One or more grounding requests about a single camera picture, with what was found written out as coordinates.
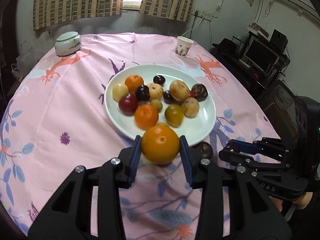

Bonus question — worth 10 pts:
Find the dark purple water chestnut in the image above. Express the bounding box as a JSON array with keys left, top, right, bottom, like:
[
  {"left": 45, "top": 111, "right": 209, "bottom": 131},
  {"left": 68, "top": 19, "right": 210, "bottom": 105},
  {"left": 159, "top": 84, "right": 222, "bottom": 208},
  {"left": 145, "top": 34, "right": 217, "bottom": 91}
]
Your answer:
[{"left": 191, "top": 83, "right": 208, "bottom": 102}]

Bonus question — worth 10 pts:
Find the yellow-green orange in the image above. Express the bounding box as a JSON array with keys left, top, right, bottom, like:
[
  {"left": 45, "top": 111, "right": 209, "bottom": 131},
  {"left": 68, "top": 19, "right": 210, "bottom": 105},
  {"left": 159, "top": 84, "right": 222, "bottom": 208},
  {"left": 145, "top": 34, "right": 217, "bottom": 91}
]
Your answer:
[{"left": 164, "top": 103, "right": 184, "bottom": 127}]

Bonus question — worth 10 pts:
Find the round yellow-orange orange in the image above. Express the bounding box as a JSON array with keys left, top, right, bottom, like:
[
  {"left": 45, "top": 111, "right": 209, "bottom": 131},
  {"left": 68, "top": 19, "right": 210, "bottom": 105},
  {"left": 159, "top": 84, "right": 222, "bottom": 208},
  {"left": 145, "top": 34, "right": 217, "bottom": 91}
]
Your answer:
[{"left": 141, "top": 125, "right": 180, "bottom": 165}]

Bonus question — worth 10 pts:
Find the large yellow pepino melon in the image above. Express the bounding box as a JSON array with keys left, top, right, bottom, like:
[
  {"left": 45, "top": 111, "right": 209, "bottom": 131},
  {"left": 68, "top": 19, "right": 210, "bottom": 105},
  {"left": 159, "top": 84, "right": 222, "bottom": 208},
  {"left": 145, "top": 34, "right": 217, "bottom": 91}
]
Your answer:
[{"left": 169, "top": 80, "right": 190, "bottom": 101}]

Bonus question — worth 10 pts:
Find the small yellow loquat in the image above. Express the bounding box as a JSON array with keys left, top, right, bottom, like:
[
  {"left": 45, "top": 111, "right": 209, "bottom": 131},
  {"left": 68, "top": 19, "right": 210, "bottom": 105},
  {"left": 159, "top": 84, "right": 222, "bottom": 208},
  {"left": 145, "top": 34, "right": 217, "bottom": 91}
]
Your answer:
[{"left": 150, "top": 99, "right": 163, "bottom": 112}]

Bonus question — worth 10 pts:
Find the orange mandarin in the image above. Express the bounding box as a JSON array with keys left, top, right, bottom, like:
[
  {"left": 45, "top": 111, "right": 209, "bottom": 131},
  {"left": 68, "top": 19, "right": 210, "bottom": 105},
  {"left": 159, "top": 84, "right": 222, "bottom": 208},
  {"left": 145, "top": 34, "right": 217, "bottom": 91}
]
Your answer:
[
  {"left": 134, "top": 104, "right": 159, "bottom": 130},
  {"left": 124, "top": 74, "right": 144, "bottom": 93}
]

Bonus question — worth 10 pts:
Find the pale striped pepino melon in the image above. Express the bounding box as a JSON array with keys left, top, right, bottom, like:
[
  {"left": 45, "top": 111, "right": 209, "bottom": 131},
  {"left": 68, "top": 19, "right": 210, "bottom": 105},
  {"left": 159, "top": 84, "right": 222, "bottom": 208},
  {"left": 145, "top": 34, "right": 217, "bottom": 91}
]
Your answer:
[{"left": 147, "top": 83, "right": 164, "bottom": 101}]

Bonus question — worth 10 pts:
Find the dark plum back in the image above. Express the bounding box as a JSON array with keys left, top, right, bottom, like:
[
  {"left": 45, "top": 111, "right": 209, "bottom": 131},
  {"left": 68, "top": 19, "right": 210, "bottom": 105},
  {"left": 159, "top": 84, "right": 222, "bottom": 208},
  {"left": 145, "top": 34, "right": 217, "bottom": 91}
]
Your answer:
[{"left": 153, "top": 75, "right": 166, "bottom": 86}]

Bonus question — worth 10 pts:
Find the dark cherry plum front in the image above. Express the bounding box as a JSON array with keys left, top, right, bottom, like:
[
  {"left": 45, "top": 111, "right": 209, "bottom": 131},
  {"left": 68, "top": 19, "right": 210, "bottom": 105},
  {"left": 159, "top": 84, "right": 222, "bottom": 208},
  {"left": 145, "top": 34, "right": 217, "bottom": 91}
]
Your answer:
[{"left": 135, "top": 85, "right": 150, "bottom": 101}]

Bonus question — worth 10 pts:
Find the dark red plum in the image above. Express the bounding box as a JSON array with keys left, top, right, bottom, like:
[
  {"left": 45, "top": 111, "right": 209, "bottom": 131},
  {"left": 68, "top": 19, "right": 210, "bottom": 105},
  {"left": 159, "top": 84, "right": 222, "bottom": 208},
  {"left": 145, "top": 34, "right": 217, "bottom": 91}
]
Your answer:
[{"left": 118, "top": 94, "right": 139, "bottom": 115}]

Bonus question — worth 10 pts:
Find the pale yellow apple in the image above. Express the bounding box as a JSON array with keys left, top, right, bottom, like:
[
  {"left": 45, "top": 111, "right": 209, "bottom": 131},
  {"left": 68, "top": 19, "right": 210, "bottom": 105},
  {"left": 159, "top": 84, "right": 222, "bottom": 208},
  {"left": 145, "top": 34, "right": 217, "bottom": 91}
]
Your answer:
[{"left": 112, "top": 83, "right": 129, "bottom": 102}]

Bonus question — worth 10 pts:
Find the person right hand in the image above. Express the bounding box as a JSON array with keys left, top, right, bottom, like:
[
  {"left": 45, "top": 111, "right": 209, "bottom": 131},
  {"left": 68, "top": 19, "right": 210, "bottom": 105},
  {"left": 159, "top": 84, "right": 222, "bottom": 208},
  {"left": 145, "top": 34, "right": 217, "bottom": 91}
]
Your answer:
[{"left": 271, "top": 192, "right": 313, "bottom": 212}]

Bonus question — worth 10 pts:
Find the dark purple fruit right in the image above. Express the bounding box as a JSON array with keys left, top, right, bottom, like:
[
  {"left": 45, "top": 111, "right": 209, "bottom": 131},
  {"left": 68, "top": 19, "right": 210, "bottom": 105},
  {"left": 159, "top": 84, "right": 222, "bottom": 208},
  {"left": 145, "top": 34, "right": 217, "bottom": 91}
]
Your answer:
[{"left": 193, "top": 141, "right": 213, "bottom": 160}]

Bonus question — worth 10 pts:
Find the mesh office chair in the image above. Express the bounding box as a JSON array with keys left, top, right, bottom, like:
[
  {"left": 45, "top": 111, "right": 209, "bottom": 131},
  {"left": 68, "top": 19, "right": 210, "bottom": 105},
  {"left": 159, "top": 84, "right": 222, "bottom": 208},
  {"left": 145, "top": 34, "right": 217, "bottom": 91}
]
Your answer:
[{"left": 257, "top": 80, "right": 298, "bottom": 144}]

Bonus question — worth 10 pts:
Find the white oval plate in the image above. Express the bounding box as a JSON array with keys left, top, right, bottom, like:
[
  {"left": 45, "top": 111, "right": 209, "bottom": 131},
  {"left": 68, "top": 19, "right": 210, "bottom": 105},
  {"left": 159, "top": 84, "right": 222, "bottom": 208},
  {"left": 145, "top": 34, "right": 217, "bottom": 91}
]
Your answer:
[{"left": 103, "top": 64, "right": 217, "bottom": 147}]

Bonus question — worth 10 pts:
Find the computer monitor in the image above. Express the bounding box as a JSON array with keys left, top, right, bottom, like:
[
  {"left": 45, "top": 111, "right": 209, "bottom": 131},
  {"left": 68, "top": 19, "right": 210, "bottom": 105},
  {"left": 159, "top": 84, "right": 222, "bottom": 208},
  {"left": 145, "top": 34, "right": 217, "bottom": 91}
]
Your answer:
[{"left": 242, "top": 38, "right": 279, "bottom": 74}]

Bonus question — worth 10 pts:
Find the pink patterned tablecloth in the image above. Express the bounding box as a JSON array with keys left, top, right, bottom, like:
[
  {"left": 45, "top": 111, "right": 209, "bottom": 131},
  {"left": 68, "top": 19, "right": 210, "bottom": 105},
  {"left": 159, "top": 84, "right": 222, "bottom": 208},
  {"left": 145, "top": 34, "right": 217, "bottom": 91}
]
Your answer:
[{"left": 1, "top": 33, "right": 279, "bottom": 239}]

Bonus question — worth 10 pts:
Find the black speaker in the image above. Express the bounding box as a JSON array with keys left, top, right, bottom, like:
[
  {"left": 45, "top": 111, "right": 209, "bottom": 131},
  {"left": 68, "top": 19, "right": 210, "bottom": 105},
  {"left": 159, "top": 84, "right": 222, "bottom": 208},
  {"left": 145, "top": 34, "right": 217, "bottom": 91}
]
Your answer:
[{"left": 270, "top": 29, "right": 288, "bottom": 53}]

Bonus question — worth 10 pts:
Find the patterned paper cup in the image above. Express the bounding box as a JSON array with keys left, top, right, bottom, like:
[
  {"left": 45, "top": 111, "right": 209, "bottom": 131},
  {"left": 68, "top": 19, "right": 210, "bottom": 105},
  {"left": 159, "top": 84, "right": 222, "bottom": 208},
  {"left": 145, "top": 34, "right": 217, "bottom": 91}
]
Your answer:
[{"left": 175, "top": 36, "right": 194, "bottom": 56}]

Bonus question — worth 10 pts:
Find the white lidded ceramic jar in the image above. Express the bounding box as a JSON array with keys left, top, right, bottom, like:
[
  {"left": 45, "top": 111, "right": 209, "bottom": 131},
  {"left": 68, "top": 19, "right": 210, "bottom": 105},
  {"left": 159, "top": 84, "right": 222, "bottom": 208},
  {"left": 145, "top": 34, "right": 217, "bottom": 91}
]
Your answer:
[{"left": 54, "top": 31, "right": 82, "bottom": 56}]

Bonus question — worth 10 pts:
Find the left checkered curtain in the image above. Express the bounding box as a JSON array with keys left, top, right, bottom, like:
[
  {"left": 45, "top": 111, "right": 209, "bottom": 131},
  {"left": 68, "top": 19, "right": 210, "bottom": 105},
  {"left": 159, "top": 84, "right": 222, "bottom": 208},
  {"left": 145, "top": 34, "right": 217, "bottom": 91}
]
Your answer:
[{"left": 33, "top": 0, "right": 123, "bottom": 30}]

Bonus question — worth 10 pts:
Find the white power cable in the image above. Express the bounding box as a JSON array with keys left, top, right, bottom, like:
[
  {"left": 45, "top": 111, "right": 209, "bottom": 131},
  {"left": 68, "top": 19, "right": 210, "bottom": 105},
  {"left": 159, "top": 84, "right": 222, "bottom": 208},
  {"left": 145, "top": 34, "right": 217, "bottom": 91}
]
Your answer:
[{"left": 181, "top": 15, "right": 205, "bottom": 38}]

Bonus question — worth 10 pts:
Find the wall power strip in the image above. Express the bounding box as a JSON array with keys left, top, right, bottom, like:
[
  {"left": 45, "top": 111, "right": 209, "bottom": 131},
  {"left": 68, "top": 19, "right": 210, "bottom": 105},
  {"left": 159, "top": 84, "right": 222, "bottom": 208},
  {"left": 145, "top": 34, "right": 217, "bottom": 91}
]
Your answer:
[{"left": 194, "top": 10, "right": 212, "bottom": 22}]

